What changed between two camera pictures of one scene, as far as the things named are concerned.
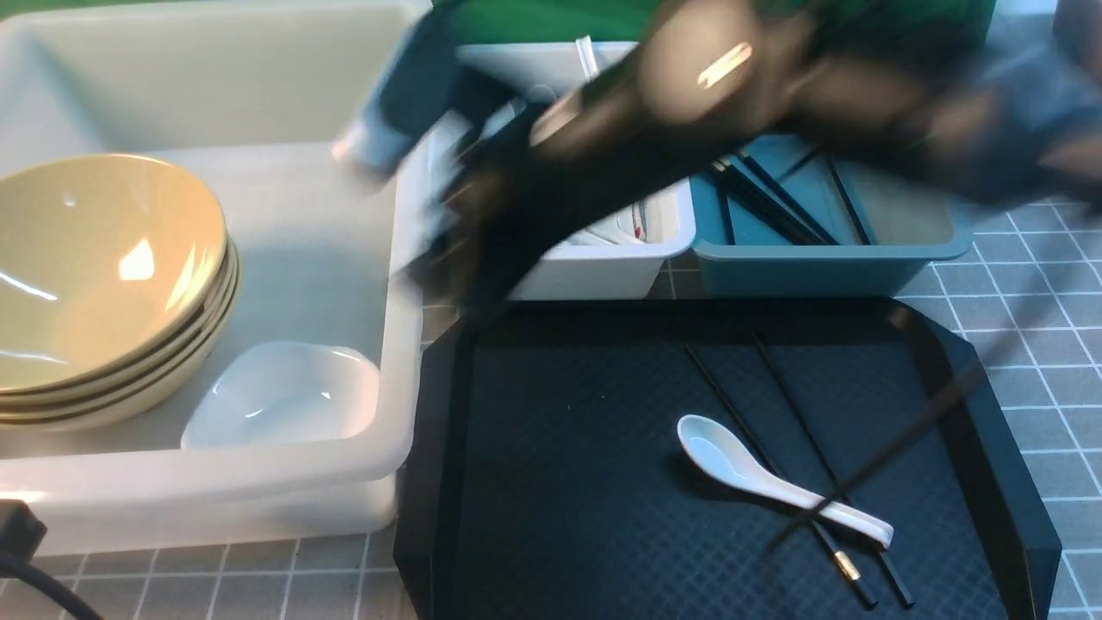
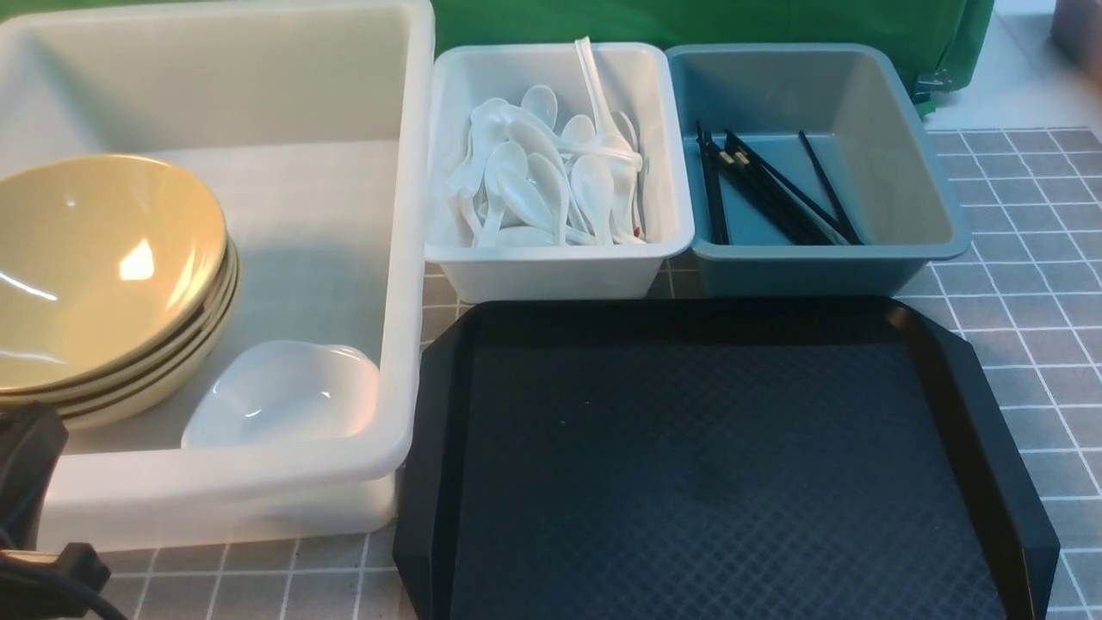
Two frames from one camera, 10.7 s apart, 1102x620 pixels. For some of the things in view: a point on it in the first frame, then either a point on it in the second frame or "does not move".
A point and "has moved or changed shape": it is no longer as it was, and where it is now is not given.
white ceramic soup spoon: x=725 y=456 has moved or changed shape
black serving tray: x=543 y=477 does not move
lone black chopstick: x=850 y=202 to x=855 y=237
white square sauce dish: x=283 y=391 does not move
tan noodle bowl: x=105 y=260 does not move
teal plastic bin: x=789 y=217 does not move
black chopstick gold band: x=865 y=594 to x=713 y=185
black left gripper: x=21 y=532 to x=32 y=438
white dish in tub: x=333 y=393 does not move
